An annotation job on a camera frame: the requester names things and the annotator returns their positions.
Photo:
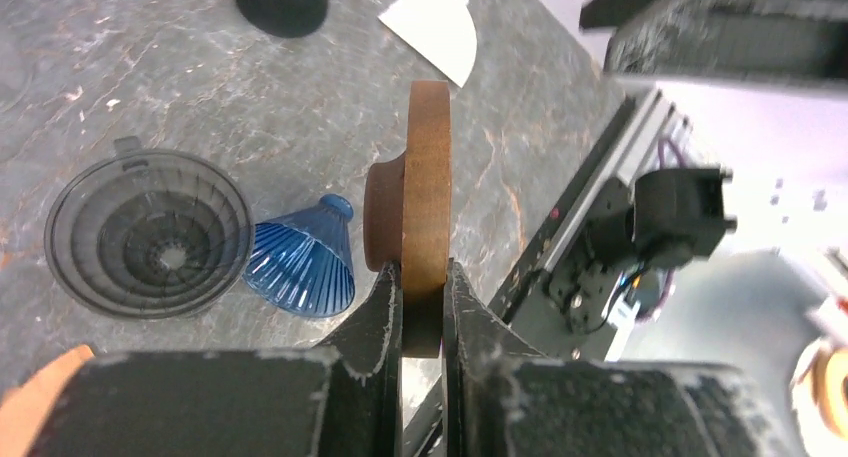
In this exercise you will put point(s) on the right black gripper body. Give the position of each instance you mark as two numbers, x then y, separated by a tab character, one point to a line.
764	41

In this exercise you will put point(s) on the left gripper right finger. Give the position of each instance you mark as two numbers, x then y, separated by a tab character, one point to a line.
502	397

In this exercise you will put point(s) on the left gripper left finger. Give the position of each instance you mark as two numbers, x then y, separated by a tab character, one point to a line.
338	398

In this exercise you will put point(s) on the blue ribbed dripper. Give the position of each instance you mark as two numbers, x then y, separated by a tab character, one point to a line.
302	263

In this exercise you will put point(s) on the brown wooden ring holder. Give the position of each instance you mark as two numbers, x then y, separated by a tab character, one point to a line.
407	211

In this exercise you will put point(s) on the white paper coffee filter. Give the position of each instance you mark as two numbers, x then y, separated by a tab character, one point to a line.
441	31

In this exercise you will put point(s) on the grey transparent dripper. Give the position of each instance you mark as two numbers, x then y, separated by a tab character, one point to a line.
149	233

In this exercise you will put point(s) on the brown paper coffee filter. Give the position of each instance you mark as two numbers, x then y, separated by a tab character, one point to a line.
24	409

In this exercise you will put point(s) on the black red carafe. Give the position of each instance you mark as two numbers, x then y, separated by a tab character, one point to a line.
285	18

